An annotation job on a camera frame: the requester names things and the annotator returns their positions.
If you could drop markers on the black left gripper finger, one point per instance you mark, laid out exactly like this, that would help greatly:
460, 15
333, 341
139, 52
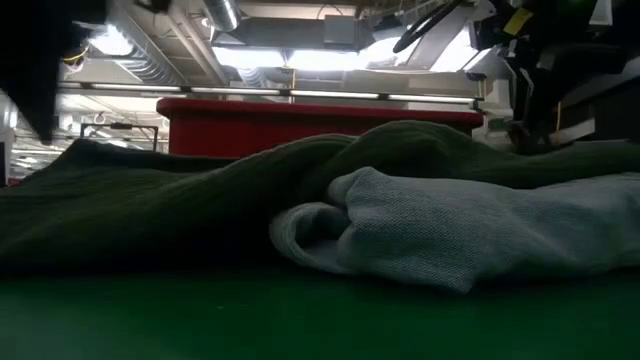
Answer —
42, 122

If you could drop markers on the ceiling light panel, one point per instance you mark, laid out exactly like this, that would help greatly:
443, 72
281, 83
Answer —
250, 57

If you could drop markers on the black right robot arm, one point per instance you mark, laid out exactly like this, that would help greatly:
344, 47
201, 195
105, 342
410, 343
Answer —
625, 30

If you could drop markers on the grey rectangular ceiling duct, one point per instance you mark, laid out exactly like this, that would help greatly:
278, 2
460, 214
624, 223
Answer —
300, 32

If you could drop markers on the red plastic laundry basket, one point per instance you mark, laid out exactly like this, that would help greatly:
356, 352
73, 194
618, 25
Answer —
225, 130

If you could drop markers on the long ceiling light rail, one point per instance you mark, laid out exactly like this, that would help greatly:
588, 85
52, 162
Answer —
235, 91

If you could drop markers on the black equipment frame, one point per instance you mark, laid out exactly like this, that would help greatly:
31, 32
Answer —
120, 126

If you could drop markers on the dark green garment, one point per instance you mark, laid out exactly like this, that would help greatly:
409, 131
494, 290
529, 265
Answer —
150, 210

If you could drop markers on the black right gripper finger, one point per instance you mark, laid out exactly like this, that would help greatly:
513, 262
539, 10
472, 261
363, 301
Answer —
530, 120

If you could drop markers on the silver ventilation duct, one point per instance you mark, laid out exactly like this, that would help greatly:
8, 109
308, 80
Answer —
222, 15
150, 70

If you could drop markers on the light blue garment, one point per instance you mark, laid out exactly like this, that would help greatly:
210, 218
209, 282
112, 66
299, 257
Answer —
450, 230

